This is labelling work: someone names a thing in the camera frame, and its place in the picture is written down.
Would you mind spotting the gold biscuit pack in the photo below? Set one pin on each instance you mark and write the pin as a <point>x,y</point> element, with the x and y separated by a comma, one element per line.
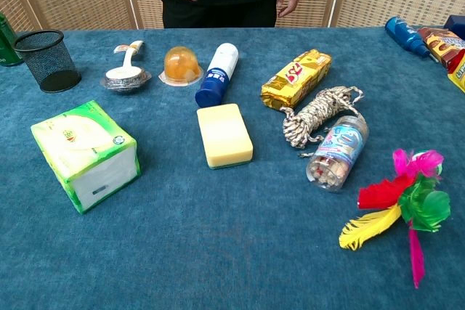
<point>296,79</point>

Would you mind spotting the brown cookie box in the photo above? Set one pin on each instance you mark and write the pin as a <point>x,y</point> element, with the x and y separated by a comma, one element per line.
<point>443,46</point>

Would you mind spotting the dark blue box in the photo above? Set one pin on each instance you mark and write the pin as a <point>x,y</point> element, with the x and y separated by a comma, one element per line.
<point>456,25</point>

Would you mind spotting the green tissue pack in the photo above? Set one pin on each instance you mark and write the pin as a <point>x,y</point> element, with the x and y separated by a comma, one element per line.
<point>83,143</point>

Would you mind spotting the clear jar with blue label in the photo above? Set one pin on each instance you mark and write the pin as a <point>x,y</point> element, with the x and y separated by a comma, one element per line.
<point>338,154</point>

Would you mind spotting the colourful feather shuttlecock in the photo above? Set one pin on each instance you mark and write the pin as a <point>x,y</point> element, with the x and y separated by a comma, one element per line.
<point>421,201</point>

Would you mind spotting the blue and white spray bottle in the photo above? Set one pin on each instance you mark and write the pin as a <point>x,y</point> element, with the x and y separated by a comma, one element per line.
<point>216,77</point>

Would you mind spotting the blue table cloth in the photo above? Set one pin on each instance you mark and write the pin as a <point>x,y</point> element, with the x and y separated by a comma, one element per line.
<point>218,233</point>

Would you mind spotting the blue plastic bottle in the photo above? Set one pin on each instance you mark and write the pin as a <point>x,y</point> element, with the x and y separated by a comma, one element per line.
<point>405,36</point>

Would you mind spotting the yellow sponge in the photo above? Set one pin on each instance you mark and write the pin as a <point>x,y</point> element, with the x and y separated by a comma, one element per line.
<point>224,135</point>

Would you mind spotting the yellow snack pack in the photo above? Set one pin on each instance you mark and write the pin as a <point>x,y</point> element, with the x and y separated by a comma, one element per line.
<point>458,74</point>

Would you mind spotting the green bottle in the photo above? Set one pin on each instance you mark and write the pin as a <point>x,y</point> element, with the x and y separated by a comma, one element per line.
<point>8,41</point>

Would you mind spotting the orange jelly cup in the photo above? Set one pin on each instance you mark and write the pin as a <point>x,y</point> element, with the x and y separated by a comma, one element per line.
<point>180,65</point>

